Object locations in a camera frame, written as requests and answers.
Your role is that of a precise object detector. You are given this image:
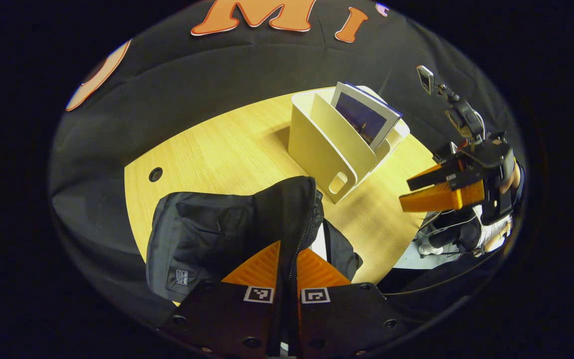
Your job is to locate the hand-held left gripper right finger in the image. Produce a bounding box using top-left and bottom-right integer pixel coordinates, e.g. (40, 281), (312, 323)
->
(296, 248), (408, 358)

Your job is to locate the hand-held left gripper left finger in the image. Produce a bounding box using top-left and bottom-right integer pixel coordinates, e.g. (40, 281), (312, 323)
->
(160, 241), (282, 358)

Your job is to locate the black schoolbag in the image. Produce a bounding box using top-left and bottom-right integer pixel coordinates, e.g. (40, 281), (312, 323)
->
(146, 176), (363, 306)

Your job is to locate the dark blue cover book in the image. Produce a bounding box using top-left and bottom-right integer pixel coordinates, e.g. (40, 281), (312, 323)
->
(330, 81), (403, 152)

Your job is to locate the white bookshelf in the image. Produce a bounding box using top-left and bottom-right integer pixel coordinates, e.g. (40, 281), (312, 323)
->
(287, 86), (411, 204)

